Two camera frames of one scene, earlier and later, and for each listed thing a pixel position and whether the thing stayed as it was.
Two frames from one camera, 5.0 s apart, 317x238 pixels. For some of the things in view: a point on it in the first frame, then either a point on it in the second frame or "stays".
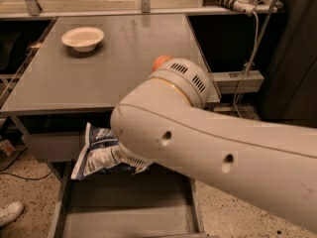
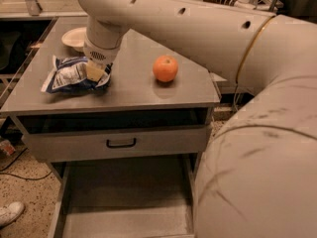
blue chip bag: (100, 151) -> (69, 75)
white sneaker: (10, 212) stays
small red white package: (6, 147) stays
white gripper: (135, 159) -> (99, 55)
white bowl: (83, 39) stays
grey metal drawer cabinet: (74, 73) stays
